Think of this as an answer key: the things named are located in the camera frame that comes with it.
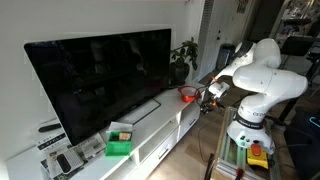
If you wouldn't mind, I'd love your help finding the black remote on newspaper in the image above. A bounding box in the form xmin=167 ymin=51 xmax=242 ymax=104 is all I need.
xmin=55 ymin=152 xmax=73 ymax=175

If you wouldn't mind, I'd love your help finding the yellow emergency stop box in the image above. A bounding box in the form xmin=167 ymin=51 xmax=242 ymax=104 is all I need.
xmin=246 ymin=142 xmax=270 ymax=170

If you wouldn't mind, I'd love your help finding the green potted plant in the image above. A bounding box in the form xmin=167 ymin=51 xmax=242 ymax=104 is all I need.
xmin=169 ymin=36 xmax=200 ymax=87

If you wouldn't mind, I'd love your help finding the black flat screen TV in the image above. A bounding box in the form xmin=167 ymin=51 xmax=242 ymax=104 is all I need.
xmin=23 ymin=28 xmax=173 ymax=147

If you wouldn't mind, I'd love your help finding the blue trash bin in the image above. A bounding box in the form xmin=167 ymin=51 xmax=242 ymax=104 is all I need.
xmin=216 ymin=43 xmax=236 ymax=71

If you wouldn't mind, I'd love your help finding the black case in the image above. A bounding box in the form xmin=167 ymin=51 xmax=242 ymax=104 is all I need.
xmin=283 ymin=106 xmax=320 ymax=180

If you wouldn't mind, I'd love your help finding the white TV stand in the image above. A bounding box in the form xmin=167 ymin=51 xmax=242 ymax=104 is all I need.
xmin=6 ymin=79 xmax=206 ymax=180

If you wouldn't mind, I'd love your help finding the green plastic box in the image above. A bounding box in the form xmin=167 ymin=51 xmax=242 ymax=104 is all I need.
xmin=104 ymin=130 xmax=134 ymax=158

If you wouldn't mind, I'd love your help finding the newspaper stack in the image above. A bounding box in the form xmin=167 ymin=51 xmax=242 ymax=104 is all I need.
xmin=34 ymin=132 xmax=108 ymax=178

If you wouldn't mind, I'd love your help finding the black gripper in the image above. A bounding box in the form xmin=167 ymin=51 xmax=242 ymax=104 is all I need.
xmin=204 ymin=97 xmax=220 ymax=113

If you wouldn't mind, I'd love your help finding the black metal furniture frame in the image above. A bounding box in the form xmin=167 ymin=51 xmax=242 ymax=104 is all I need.
xmin=276 ymin=16 xmax=320 ymax=123

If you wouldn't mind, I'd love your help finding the white door with knob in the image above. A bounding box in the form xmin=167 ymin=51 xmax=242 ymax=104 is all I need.
xmin=199 ymin=0 xmax=236 ymax=79

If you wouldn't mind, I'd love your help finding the slim black remote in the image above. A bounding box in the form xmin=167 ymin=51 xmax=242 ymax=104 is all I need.
xmin=37 ymin=122 xmax=63 ymax=134

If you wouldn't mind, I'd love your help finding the metal robot base platform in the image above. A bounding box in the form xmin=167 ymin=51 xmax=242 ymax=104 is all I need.
xmin=213 ymin=106 xmax=282 ymax=180

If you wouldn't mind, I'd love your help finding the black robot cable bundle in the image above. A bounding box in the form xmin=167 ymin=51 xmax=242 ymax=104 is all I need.
xmin=197 ymin=89 xmax=221 ymax=165

